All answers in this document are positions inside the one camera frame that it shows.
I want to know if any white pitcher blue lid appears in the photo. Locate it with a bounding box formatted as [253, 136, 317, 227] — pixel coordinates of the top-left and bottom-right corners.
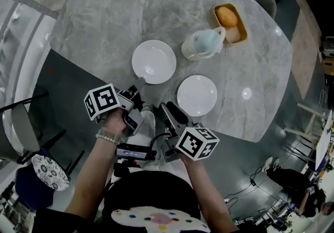
[181, 27, 226, 62]

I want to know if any tan rectangular tray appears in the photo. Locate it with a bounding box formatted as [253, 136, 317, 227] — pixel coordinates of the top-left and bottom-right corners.
[213, 3, 248, 45]

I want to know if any person's black patched top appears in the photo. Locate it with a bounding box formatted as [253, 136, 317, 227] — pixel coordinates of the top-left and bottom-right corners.
[33, 170, 212, 233]

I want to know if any beige rug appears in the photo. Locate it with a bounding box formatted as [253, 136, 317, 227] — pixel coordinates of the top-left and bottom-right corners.
[290, 0, 323, 101]

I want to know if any person's left forearm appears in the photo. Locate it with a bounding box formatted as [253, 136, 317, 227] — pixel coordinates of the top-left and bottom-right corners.
[64, 137, 123, 214]

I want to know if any blue stool floral seat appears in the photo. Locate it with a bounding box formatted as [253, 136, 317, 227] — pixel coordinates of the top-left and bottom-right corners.
[15, 148, 71, 211]

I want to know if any white side table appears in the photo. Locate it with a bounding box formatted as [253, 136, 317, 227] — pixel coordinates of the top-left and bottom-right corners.
[283, 102, 334, 172]

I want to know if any person's right forearm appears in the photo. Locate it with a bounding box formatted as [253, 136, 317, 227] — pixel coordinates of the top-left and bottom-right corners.
[180, 155, 241, 231]

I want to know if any grey black folding chair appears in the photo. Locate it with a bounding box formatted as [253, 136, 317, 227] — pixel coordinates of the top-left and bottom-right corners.
[0, 92, 86, 166]

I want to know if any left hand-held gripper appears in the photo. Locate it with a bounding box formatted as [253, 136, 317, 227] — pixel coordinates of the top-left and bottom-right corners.
[83, 77, 147, 137]

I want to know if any cardboard box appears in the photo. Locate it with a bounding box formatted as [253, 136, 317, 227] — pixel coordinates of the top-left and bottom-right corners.
[323, 58, 334, 77]

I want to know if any silver suitcase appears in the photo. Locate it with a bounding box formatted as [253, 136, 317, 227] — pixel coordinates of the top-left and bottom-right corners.
[320, 36, 334, 57]

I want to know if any person's left hand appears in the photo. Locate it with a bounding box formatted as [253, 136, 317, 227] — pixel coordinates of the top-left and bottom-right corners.
[104, 108, 130, 137]

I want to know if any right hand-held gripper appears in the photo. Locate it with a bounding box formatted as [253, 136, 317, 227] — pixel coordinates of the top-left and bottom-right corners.
[160, 101, 220, 164]

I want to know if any black waist-mounted device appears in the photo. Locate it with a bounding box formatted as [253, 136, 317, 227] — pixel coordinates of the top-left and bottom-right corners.
[114, 143, 157, 162]

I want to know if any white plate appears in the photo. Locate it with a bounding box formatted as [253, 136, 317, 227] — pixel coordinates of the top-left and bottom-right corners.
[132, 40, 177, 85]
[177, 75, 218, 118]

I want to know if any orange bread roll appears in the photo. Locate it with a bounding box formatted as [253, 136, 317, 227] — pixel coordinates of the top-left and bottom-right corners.
[216, 6, 238, 28]

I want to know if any white pearl bracelet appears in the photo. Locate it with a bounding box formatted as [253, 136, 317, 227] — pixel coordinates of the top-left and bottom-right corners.
[95, 133, 123, 146]

